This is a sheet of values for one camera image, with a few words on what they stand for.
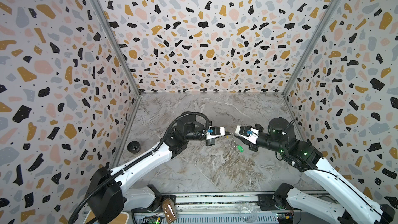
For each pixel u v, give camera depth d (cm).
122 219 65
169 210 70
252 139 55
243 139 55
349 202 40
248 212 72
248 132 51
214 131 53
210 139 60
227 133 64
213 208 73
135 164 45
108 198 37
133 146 80
